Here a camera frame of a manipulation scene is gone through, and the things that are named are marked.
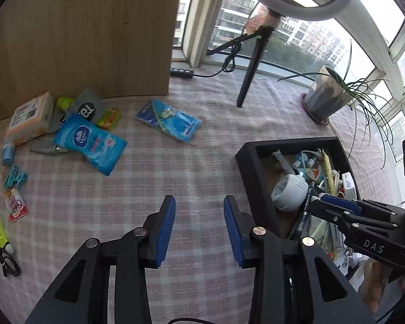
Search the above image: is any orange tissue pack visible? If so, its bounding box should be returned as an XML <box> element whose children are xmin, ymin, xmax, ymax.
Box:
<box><xmin>4</xmin><ymin>91</ymin><xmax>55</xmax><ymax>146</ymax></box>

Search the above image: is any wooden board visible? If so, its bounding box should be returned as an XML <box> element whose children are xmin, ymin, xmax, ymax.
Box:
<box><xmin>0</xmin><ymin>0</ymin><xmax>186</xmax><ymax>122</ymax></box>

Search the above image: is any black tray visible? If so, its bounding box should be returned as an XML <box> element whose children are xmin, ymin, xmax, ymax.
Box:
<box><xmin>235</xmin><ymin>137</ymin><xmax>362</xmax><ymax>244</ymax></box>

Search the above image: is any blue tissue pack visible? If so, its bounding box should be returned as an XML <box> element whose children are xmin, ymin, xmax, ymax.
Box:
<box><xmin>52</xmin><ymin>114</ymin><xmax>128</xmax><ymax>177</ymax></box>

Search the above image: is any red plant saucer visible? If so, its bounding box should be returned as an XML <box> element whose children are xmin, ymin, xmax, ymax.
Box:
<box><xmin>300</xmin><ymin>92</ymin><xmax>330</xmax><ymax>125</ymax></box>

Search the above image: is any green yellow snack packet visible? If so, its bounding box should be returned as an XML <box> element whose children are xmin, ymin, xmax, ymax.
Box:
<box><xmin>96</xmin><ymin>108</ymin><xmax>123</xmax><ymax>132</ymax></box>

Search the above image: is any white sunscreen bottle blue cap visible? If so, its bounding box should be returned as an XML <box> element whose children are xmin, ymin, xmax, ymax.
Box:
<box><xmin>1</xmin><ymin>138</ymin><xmax>17</xmax><ymax>167</ymax></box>

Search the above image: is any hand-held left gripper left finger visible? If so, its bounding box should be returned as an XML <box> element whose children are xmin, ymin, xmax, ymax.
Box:
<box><xmin>25</xmin><ymin>195</ymin><xmax>177</xmax><ymax>324</ymax></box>

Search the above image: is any black pen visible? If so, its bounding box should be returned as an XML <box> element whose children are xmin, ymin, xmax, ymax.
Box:
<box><xmin>287</xmin><ymin>182</ymin><xmax>316</xmax><ymax>240</ymax></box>

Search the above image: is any ring light on tripod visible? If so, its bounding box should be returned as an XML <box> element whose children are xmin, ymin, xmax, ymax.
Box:
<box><xmin>172</xmin><ymin>0</ymin><xmax>405</xmax><ymax>176</ymax></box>

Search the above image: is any blue green wipes packet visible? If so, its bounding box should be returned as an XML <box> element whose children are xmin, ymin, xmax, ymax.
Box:
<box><xmin>136</xmin><ymin>99</ymin><xmax>202</xmax><ymax>143</ymax></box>

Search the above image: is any teal clothes clip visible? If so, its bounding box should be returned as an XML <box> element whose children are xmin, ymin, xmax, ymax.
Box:
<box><xmin>3</xmin><ymin>165</ymin><xmax>21</xmax><ymax>187</ymax></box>
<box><xmin>13</xmin><ymin>170</ymin><xmax>29</xmax><ymax>190</ymax></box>

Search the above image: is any potted spider plant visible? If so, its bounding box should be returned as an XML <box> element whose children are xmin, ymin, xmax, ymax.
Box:
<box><xmin>277</xmin><ymin>37</ymin><xmax>394</xmax><ymax>169</ymax></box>

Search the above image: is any black power strip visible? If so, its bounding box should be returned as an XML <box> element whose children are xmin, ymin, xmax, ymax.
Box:
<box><xmin>170</xmin><ymin>67</ymin><xmax>194</xmax><ymax>79</ymax></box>

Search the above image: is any green bottle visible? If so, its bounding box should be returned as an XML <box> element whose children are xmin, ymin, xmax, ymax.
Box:
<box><xmin>56</xmin><ymin>97</ymin><xmax>75</xmax><ymax>112</ymax></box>

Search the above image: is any grey cream tube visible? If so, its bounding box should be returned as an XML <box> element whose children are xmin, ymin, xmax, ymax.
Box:
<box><xmin>29</xmin><ymin>137</ymin><xmax>68</xmax><ymax>155</ymax></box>

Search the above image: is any pale green pen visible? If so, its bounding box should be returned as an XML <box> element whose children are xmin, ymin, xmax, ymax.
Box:
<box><xmin>309</xmin><ymin>219</ymin><xmax>345</xmax><ymax>254</ymax></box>

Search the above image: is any black tripod cable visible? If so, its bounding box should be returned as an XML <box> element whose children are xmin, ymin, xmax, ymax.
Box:
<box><xmin>192</xmin><ymin>42</ymin><xmax>242</xmax><ymax>78</ymax></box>

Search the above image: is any white round device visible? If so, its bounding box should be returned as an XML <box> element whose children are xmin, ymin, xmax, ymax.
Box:
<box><xmin>271</xmin><ymin>174</ymin><xmax>309</xmax><ymax>211</ymax></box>

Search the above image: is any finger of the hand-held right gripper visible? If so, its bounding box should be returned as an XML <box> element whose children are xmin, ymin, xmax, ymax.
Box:
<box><xmin>310</xmin><ymin>200</ymin><xmax>400</xmax><ymax>232</ymax></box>
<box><xmin>319</xmin><ymin>194</ymin><xmax>405</xmax><ymax>217</ymax></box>

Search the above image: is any red white creamer sachet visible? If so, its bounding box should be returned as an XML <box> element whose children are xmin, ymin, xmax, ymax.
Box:
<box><xmin>3</xmin><ymin>188</ymin><xmax>28</xmax><ymax>222</ymax></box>

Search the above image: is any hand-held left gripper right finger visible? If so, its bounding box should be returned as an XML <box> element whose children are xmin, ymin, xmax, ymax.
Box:
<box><xmin>223</xmin><ymin>195</ymin><xmax>377</xmax><ymax>324</ymax></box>

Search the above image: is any grey sachet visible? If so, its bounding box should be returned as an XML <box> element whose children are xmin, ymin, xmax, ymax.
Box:
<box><xmin>67</xmin><ymin>86</ymin><xmax>107</xmax><ymax>124</ymax></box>

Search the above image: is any white earphone cable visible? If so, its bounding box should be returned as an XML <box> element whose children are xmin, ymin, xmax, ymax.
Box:
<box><xmin>293</xmin><ymin>150</ymin><xmax>325</xmax><ymax>179</ymax></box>

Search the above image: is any person's right hand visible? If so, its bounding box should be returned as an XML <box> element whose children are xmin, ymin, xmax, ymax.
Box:
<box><xmin>358</xmin><ymin>260</ymin><xmax>405</xmax><ymax>314</ymax></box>

